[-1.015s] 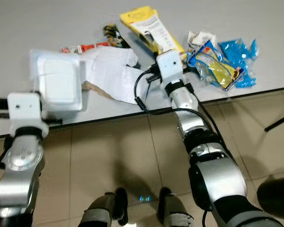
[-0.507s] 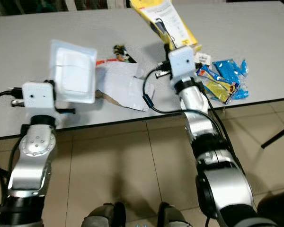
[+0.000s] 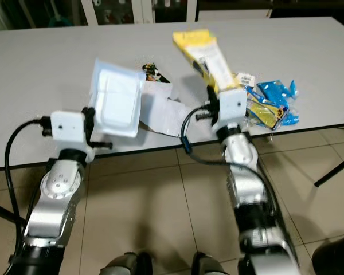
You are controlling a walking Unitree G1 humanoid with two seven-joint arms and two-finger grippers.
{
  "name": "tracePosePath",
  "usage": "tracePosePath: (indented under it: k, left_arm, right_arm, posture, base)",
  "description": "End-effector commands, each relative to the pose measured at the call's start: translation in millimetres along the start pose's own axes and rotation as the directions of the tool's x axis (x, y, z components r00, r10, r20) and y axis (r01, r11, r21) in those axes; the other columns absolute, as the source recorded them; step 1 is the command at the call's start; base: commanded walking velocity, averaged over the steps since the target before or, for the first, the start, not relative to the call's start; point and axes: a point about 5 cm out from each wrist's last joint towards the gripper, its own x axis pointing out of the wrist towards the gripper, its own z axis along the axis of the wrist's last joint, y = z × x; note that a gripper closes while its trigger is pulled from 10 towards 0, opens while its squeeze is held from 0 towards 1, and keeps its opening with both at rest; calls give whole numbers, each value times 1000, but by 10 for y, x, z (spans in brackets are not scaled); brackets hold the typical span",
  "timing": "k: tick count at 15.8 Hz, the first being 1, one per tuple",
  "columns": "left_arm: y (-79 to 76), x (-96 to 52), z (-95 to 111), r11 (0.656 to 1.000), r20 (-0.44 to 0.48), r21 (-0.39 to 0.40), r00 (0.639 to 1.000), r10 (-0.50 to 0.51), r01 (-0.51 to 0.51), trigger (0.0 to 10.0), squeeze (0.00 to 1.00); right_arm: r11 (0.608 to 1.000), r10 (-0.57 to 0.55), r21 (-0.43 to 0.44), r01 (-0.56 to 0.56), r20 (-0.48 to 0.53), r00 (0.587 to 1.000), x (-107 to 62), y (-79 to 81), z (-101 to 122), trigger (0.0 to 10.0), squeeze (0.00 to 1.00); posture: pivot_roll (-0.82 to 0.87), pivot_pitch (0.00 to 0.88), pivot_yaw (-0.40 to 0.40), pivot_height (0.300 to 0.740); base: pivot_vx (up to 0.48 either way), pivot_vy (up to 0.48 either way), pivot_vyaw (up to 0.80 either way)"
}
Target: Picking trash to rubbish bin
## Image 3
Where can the teal plastic item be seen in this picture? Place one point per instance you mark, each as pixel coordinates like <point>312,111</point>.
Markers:
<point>62,22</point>

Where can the black right robot leg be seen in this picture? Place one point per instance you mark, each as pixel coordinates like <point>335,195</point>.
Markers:
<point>212,264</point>

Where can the blue plastic packet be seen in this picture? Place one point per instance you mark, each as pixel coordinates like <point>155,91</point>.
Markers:
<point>278,93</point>

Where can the black robot leg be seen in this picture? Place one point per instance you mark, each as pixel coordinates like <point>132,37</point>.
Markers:
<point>126,264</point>
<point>212,264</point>

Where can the grey table with black frame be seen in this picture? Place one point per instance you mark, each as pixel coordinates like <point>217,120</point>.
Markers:
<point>46,69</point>

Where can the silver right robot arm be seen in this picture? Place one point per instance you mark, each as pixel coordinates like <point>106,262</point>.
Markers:
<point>246,183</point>

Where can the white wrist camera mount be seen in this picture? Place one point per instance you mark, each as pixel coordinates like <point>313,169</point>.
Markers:
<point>67,127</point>
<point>232,106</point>

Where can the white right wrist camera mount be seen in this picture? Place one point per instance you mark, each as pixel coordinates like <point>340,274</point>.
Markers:
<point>232,106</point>

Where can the black rubbish bin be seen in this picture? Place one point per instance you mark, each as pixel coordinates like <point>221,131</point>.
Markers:
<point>335,258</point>

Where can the black and yellow wrapper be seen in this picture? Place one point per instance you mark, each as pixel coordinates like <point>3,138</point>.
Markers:
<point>150,71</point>

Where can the black left robot leg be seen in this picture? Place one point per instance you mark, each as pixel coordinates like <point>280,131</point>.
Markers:
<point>126,264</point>

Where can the white plastic packet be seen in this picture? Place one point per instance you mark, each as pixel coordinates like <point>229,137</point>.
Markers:
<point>117,100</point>

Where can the white cabinet with glass doors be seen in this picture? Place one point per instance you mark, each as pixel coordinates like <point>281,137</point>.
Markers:
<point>146,10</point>

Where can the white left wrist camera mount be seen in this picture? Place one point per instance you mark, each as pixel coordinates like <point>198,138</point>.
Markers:
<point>67,127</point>

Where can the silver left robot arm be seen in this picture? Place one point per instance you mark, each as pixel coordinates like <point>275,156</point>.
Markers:
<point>54,212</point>

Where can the gold foil wrapper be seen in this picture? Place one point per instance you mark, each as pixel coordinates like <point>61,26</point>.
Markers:
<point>266,114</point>

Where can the small white paper tag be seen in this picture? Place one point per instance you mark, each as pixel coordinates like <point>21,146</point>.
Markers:
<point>245,78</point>

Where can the yellow snack packet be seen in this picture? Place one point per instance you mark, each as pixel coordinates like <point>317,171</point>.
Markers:
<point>206,54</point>

